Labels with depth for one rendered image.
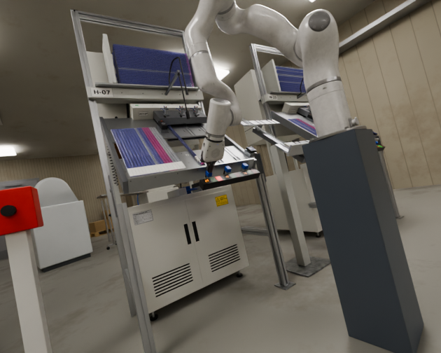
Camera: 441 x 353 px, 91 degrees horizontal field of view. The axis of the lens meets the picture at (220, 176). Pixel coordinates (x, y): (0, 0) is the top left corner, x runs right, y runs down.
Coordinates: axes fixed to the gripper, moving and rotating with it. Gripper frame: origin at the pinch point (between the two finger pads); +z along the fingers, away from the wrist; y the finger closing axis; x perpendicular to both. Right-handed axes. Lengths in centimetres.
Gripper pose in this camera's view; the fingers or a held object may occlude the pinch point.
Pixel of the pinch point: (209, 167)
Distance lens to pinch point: 102.4
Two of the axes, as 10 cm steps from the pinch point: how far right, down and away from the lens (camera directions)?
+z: -1.7, 8.2, 5.5
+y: 8.5, -1.7, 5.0
